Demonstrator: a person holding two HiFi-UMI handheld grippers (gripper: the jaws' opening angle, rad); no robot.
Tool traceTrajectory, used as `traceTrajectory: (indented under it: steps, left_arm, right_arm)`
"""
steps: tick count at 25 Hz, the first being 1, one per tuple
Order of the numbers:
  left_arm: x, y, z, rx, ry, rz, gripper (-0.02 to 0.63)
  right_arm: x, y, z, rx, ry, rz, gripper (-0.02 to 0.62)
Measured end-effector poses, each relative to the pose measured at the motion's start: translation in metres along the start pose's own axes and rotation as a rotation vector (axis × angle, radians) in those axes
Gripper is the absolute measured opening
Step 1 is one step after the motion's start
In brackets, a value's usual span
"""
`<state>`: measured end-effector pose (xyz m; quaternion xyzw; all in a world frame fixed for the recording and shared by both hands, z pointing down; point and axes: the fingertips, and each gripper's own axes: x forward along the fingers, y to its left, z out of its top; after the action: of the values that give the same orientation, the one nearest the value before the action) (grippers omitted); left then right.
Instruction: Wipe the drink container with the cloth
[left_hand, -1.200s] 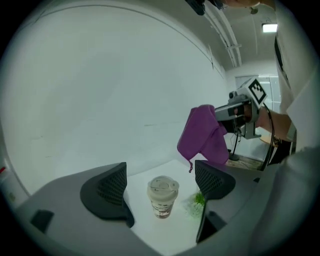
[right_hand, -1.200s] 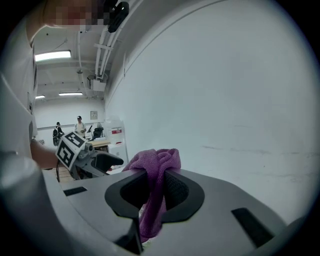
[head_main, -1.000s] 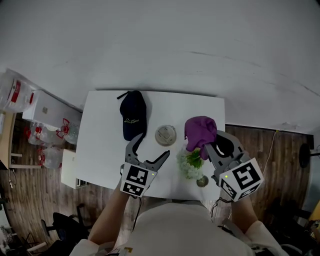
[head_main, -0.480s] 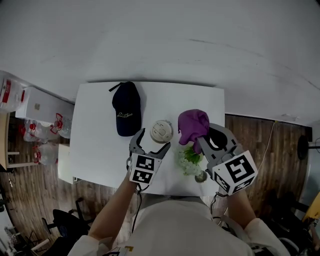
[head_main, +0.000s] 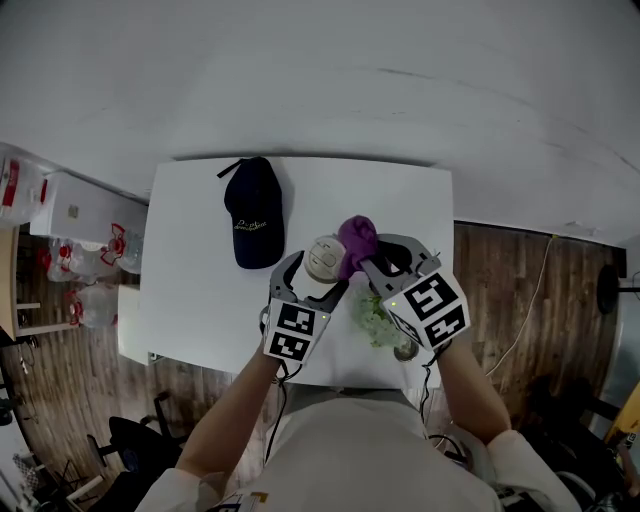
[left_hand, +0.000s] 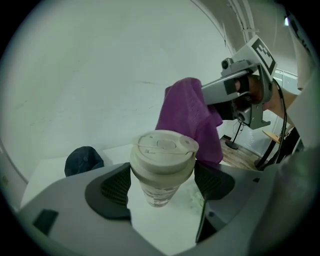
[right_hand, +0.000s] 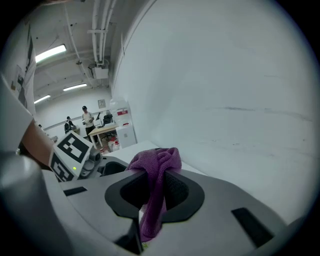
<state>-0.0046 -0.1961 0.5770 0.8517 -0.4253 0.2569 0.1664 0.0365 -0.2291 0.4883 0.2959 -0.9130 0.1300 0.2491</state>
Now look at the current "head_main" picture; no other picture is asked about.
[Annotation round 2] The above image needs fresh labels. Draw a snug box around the clear red-print water bottle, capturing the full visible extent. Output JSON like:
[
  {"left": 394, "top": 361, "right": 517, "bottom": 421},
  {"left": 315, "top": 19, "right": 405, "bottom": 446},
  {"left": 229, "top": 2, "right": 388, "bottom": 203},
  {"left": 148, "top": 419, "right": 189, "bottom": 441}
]
[
  {"left": 98, "top": 221, "right": 146, "bottom": 276},
  {"left": 46, "top": 237, "right": 109, "bottom": 282},
  {"left": 63, "top": 281, "right": 120, "bottom": 330}
]

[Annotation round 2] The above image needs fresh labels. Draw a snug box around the dark blue baseball cap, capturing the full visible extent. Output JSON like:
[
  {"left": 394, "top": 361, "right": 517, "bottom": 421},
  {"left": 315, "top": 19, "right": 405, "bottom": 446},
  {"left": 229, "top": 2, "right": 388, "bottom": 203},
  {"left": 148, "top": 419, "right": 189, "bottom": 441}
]
[{"left": 215, "top": 155, "right": 287, "bottom": 271}]

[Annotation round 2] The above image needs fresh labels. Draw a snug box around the black office chair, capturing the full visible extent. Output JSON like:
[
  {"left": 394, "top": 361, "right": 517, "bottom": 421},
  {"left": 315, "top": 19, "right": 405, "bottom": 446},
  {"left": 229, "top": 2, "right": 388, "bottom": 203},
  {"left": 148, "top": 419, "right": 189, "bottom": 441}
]
[
  {"left": 86, "top": 391, "right": 190, "bottom": 482},
  {"left": 518, "top": 374, "right": 617, "bottom": 482}
]

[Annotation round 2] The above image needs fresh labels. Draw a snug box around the person's beige shirt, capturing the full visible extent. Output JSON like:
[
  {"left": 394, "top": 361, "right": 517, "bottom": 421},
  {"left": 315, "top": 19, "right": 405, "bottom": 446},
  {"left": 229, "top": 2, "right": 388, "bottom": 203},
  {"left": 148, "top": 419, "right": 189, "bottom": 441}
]
[{"left": 133, "top": 387, "right": 585, "bottom": 512}]

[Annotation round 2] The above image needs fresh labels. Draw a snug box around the light wooden furniture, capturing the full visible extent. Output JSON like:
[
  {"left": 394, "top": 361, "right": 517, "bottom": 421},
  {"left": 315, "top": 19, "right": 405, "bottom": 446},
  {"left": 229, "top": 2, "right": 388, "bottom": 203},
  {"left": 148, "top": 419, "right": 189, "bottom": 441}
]
[{"left": 0, "top": 224, "right": 70, "bottom": 342}]

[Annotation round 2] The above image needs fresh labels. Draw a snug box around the pale floor cable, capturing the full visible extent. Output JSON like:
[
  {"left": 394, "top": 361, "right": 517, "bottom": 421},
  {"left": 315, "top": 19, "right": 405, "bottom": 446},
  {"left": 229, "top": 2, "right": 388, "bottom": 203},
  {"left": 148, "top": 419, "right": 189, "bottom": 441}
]
[{"left": 483, "top": 233, "right": 557, "bottom": 379}]

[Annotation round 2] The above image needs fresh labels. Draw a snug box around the small white appliance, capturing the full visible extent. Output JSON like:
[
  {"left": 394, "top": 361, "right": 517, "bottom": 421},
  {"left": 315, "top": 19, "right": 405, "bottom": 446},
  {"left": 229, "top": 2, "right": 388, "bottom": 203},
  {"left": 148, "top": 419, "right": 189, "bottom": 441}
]
[{"left": 117, "top": 284, "right": 144, "bottom": 358}]

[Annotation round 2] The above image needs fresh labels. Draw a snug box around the black standing fan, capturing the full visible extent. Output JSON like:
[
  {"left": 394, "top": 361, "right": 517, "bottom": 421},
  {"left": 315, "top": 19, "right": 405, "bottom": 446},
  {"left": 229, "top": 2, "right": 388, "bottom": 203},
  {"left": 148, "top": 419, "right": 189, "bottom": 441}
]
[{"left": 595, "top": 263, "right": 640, "bottom": 317}]

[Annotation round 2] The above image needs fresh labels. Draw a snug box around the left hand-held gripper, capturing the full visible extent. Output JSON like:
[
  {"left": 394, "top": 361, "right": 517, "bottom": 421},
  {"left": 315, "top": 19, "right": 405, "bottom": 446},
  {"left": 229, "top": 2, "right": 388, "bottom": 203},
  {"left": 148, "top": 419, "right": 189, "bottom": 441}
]
[{"left": 262, "top": 249, "right": 351, "bottom": 364}]

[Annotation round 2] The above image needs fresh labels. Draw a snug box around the white cardboard box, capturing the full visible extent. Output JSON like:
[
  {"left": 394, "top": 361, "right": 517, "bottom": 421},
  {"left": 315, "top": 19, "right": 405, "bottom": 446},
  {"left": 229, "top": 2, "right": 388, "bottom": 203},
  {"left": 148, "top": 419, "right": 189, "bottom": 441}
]
[{"left": 28, "top": 171, "right": 150, "bottom": 247}]

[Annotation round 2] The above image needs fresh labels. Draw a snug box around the small glass vase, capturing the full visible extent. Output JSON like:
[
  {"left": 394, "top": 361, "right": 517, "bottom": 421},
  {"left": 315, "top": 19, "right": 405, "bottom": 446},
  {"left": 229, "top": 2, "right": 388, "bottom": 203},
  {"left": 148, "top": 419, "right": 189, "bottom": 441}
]
[{"left": 392, "top": 338, "right": 420, "bottom": 364}]

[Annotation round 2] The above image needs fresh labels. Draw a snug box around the paper coffee cup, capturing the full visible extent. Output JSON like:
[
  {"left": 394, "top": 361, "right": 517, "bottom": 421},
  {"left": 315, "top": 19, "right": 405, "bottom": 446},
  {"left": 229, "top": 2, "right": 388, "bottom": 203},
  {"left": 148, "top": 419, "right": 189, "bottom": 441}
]
[{"left": 302, "top": 234, "right": 349, "bottom": 297}]

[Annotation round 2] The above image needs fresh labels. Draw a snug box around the white artificial flower bunch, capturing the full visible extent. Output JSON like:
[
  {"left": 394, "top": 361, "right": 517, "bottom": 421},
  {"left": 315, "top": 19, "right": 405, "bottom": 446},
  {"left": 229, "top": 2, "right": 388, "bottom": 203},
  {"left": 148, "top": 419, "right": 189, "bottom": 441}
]
[{"left": 351, "top": 286, "right": 407, "bottom": 350}]

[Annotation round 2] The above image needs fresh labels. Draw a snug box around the person's right forearm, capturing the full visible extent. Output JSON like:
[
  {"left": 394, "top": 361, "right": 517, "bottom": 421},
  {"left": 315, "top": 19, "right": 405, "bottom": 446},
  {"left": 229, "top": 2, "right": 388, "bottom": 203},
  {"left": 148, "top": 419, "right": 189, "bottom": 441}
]
[{"left": 433, "top": 333, "right": 514, "bottom": 445}]

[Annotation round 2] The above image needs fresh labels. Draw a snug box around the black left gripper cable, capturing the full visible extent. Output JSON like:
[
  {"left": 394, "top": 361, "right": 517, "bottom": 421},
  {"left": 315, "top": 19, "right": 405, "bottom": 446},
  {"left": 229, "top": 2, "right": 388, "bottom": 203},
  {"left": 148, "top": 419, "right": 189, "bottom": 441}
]
[{"left": 260, "top": 358, "right": 305, "bottom": 462}]

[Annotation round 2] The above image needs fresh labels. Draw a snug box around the person's left forearm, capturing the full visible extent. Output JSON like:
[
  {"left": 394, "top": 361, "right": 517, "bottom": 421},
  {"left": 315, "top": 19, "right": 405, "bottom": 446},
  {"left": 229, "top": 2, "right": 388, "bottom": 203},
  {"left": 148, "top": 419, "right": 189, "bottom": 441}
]
[{"left": 176, "top": 344, "right": 285, "bottom": 482}]

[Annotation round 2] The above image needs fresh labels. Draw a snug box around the purple cloth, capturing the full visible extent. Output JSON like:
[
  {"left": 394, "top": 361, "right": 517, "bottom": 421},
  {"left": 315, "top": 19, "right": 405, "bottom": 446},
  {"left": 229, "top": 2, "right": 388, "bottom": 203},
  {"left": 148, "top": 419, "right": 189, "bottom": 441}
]
[{"left": 336, "top": 214, "right": 380, "bottom": 282}]

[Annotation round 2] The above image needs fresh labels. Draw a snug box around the large clear red-label water jug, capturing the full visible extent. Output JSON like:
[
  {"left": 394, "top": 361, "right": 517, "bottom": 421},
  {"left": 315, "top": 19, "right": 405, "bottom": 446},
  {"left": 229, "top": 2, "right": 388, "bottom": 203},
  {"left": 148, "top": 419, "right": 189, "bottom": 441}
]
[{"left": 0, "top": 148, "right": 50, "bottom": 227}]

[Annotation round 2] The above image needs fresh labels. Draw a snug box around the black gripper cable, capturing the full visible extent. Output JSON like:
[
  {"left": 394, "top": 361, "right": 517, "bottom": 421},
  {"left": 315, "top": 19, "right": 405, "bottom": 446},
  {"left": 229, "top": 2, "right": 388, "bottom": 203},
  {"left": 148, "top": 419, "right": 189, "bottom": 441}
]
[
  {"left": 418, "top": 346, "right": 442, "bottom": 427},
  {"left": 260, "top": 358, "right": 305, "bottom": 462}
]

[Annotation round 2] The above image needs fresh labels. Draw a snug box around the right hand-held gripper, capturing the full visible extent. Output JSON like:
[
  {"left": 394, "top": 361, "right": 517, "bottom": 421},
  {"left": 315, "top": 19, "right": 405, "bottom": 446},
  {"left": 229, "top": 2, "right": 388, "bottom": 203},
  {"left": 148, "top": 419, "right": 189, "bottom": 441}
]
[{"left": 358, "top": 233, "right": 472, "bottom": 351}]

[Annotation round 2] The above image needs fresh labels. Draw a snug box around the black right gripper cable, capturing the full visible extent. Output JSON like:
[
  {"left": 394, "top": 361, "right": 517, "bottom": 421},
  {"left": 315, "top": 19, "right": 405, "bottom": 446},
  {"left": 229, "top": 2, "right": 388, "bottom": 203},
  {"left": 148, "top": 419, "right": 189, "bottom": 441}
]
[{"left": 418, "top": 346, "right": 442, "bottom": 427}]

